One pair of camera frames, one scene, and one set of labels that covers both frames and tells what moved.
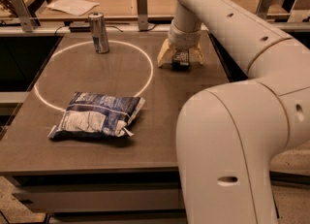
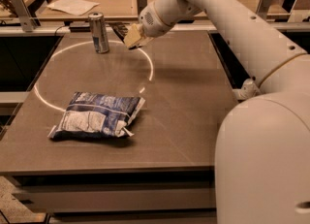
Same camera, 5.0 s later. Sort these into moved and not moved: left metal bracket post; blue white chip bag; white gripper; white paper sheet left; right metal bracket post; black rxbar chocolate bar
Moved: white gripper; black rxbar chocolate bar
Not moved: white paper sheet left; left metal bracket post; blue white chip bag; right metal bracket post
